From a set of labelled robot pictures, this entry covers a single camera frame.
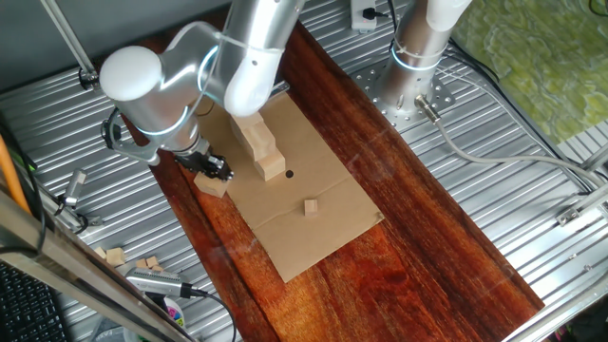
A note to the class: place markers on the reddish brown wooden board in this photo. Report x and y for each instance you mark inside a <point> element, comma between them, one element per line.
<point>380,266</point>

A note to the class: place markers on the thin metal stand rod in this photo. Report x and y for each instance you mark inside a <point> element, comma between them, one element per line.
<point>70,43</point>

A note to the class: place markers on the tiny wooden cube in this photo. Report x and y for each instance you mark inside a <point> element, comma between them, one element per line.
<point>152,261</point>
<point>141,262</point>
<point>158,269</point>

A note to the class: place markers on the aluminium frame beam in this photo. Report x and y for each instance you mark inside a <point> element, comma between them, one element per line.
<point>71,275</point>

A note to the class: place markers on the metal camera stand bracket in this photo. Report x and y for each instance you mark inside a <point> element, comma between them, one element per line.
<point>90,221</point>

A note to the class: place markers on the brown cardboard sheet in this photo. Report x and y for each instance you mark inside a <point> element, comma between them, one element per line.
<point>294,214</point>

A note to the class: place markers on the silver camera on stand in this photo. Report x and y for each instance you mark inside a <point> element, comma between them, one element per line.
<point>76,184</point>

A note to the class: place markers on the orange tube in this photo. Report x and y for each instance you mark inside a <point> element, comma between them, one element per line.
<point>8,173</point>

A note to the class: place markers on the aluminium profile rail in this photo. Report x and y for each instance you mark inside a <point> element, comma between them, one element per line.
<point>598,159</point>
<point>589,202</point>

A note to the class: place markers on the white power strip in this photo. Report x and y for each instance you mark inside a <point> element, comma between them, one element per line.
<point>359,19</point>

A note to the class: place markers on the silver camera mount bracket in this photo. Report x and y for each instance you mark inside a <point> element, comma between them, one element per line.
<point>138,153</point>

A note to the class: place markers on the small wooden cube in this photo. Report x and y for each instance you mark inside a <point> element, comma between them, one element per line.
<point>311,207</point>
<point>115,256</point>
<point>100,252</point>

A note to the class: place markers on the silver ridged camera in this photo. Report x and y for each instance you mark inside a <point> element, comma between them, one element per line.
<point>152,282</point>

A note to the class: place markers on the black keyboard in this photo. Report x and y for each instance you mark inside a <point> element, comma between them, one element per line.
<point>24,313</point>

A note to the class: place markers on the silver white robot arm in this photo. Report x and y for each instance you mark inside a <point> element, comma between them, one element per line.
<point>413,57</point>

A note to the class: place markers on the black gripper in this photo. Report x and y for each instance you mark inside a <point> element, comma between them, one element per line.
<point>197,161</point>

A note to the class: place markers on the silver robot mounting plate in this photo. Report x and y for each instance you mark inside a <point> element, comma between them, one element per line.
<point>444,92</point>

